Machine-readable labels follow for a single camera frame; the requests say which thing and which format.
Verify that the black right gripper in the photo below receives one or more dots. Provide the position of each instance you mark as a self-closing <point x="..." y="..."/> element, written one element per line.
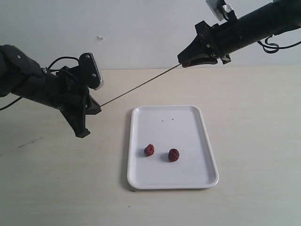
<point x="209" y="44"/>

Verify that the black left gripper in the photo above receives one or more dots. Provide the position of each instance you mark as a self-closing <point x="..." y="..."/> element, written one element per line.
<point x="68" y="92"/>

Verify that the thin metal skewer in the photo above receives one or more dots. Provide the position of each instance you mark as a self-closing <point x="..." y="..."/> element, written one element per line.
<point x="140" y="85"/>

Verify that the dried red fruit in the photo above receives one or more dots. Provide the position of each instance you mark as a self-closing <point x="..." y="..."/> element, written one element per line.
<point x="173" y="155"/>
<point x="149" y="150"/>
<point x="186" y="64"/>

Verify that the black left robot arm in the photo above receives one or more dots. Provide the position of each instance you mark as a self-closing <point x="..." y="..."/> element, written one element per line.
<point x="18" y="73"/>

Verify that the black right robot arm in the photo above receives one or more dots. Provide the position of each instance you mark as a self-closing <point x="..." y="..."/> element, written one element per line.
<point x="275" y="18"/>

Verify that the white rectangular plastic tray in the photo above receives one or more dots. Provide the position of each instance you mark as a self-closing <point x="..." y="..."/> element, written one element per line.
<point x="180" y="127"/>

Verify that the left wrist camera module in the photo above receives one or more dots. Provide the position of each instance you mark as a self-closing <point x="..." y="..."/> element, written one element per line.
<point x="91" y="74"/>

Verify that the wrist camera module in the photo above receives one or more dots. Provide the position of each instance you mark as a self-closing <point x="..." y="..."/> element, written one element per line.
<point x="221" y="10"/>
<point x="91" y="74"/>

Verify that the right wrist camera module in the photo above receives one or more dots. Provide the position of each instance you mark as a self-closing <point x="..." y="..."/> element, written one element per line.
<point x="221" y="10"/>

